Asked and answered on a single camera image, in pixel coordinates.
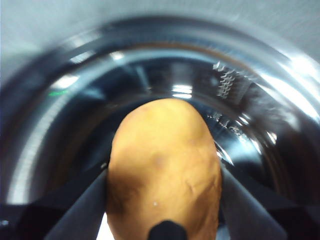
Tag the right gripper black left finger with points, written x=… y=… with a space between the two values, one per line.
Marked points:
x=75 y=217

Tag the brown potato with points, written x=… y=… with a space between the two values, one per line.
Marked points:
x=165 y=165

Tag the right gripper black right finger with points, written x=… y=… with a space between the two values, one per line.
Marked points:
x=247 y=215

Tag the pale green electric cooking pot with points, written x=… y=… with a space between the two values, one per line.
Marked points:
x=75 y=105

